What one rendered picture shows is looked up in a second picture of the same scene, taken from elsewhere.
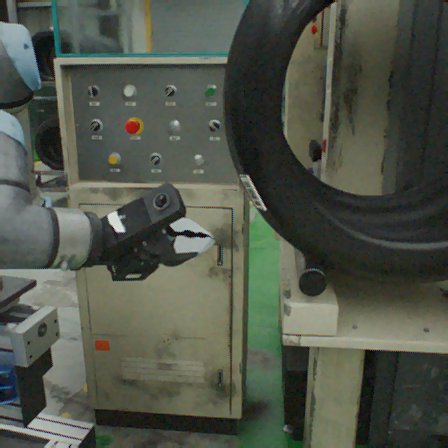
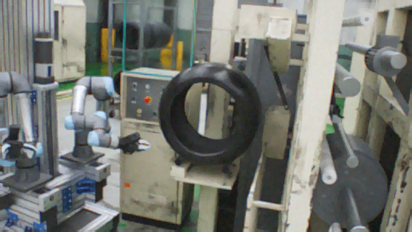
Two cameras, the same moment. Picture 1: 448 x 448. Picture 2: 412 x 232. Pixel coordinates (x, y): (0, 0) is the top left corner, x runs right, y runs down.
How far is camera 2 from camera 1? 1.43 m
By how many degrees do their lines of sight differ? 7
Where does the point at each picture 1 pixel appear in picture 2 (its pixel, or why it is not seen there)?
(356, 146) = (213, 121)
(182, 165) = not seen: hidden behind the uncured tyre
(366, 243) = (189, 152)
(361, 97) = (215, 105)
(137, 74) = (150, 80)
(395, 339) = (200, 180)
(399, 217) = (220, 147)
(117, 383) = (131, 201)
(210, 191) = not seen: hidden behind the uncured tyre
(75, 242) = (114, 142)
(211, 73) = not seen: hidden behind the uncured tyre
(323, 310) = (180, 170)
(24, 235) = (104, 140)
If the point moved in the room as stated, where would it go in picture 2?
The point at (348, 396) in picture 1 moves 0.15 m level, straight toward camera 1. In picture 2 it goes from (211, 211) to (201, 221)
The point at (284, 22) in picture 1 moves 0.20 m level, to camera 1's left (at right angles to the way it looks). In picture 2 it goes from (170, 95) to (134, 92)
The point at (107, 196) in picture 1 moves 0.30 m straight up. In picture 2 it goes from (134, 125) to (136, 87)
